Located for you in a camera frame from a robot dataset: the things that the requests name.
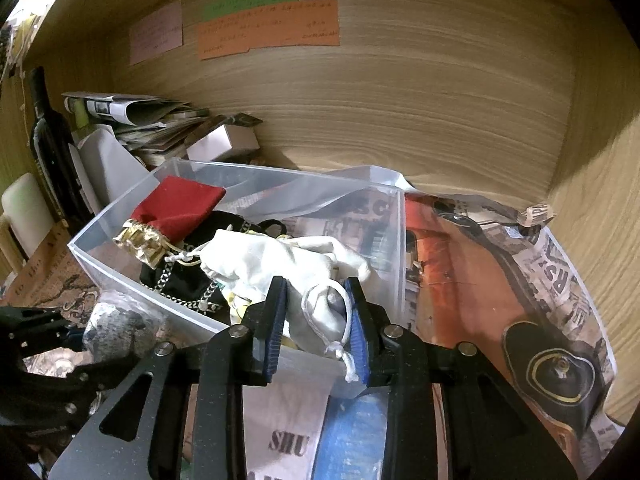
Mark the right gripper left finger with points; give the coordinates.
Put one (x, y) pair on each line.
(138, 432)

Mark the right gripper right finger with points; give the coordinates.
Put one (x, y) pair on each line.
(451, 398)

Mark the grey knitted pouch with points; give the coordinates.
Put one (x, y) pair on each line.
(115, 331)

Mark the black pouch with silver trim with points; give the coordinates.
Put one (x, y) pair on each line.
(189, 285)

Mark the red and gold pouch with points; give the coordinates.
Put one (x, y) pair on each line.
(172, 211)

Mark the white drawstring pouch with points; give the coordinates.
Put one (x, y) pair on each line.
(319, 311)

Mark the clear plastic storage box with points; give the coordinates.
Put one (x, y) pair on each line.
(336, 228)

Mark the cream ceramic mug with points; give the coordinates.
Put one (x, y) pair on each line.
(25, 221)

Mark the dark wine bottle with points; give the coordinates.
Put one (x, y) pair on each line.
(50, 144)

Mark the small white cardboard box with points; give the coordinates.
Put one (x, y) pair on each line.
(225, 142)

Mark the stack of newspapers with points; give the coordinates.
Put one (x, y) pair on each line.
(151, 128)

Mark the pink sticky note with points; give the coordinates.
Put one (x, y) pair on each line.
(157, 33)

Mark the orange sticky note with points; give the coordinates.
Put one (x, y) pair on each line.
(286, 24)

